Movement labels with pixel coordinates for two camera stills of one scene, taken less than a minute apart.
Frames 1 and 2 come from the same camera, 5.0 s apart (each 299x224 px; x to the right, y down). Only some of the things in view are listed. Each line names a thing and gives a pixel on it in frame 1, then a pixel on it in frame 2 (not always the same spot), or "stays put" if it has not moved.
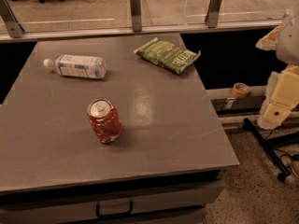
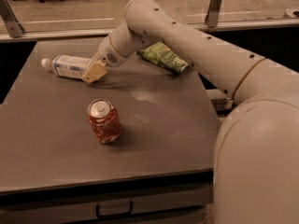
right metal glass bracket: x=212 y=14 stays put
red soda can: x=105 y=119 stays put
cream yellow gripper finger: x=286 y=96 -> x=96 y=71
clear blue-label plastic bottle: x=84 y=66 stays put
